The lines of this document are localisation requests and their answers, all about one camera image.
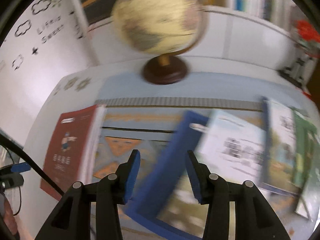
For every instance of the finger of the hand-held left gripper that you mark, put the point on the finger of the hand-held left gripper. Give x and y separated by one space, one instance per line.
15 170

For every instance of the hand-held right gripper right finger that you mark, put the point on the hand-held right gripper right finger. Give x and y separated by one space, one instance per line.
196 182

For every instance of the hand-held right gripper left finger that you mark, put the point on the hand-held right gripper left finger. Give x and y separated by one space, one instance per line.
131 175

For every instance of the dark blue book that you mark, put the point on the dark blue book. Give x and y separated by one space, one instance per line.
155 170
267 130

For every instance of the white rabbit cover book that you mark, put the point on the white rabbit cover book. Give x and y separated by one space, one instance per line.
282 135
225 140

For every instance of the red book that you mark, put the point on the red book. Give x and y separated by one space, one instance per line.
67 150

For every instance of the patterned blue table mat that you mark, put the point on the patterned blue table mat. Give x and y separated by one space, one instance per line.
225 92

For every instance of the green book tulip print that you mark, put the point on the green book tulip print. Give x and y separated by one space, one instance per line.
302 145

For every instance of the white bookshelf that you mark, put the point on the white bookshelf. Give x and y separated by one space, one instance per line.
250 42

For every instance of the beige desk globe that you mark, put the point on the beige desk globe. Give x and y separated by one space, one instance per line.
155 17

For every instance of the embroidered round fan on stand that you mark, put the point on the embroidered round fan on stand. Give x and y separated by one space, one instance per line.
305 33

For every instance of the cartoon wall sticker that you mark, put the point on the cartoon wall sticker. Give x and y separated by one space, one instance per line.
35 51

